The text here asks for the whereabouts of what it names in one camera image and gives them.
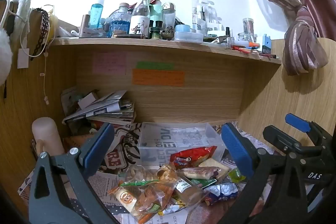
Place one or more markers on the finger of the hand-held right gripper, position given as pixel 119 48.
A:
pixel 298 121
pixel 281 138

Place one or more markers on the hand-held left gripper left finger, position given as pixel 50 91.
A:
pixel 101 142

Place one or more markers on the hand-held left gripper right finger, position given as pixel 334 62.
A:
pixel 236 148

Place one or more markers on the red snack packet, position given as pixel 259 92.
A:
pixel 193 155

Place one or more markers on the clear plastic container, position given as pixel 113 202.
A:
pixel 181 134

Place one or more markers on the red flat box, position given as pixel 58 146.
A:
pixel 97 124

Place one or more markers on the orange patterned paper bag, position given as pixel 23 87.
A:
pixel 78 144

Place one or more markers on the printed newspaper table cloth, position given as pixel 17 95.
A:
pixel 126 146

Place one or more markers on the green jelly cup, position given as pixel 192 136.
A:
pixel 236 175

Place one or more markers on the pile of papers and booklets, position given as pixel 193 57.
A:
pixel 105 107

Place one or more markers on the cream snack packet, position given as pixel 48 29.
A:
pixel 207 170

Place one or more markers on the blue chip packet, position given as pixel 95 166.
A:
pixel 221 192

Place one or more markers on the green label snack packet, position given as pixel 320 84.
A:
pixel 203 182

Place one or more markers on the clear packet of pale crackers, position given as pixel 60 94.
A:
pixel 140 174

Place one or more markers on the beige cylinder roll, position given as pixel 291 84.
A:
pixel 47 134

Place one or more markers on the clear packet with orange label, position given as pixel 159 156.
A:
pixel 124 197

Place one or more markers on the clear packet of brown powder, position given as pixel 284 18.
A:
pixel 190 191

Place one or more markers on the clear packet of caramel puffs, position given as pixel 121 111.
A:
pixel 166 173

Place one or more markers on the pink sticky note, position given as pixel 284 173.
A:
pixel 109 63

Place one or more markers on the pink striped curtain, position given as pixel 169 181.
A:
pixel 299 37

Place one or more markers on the small blue box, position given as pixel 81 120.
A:
pixel 266 43

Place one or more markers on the orange sticky note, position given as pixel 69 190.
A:
pixel 158 77

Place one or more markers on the green sticky note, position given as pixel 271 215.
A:
pixel 155 65

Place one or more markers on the tall clear glass jar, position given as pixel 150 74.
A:
pixel 248 26

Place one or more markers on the white paper tag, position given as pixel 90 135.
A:
pixel 23 58

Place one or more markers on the brown cardboard tube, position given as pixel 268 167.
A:
pixel 84 26

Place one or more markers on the clear lidded plastic box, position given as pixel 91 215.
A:
pixel 188 37

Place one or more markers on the round blue glass bottle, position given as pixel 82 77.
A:
pixel 120 22

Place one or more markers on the dark lace headband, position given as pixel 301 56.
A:
pixel 43 29

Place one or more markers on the blue liquid plastic bottle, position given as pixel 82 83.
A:
pixel 96 15

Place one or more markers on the clear glass bottle with cork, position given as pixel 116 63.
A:
pixel 140 19

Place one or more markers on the small blue tub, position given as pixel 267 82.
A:
pixel 182 28

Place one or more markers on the white plush toy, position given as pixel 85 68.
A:
pixel 5 50

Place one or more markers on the clear blister packaging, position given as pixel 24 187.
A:
pixel 206 14

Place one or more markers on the clear jar with silver lid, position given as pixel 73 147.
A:
pixel 168 16

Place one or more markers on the mint green bottle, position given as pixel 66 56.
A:
pixel 157 10

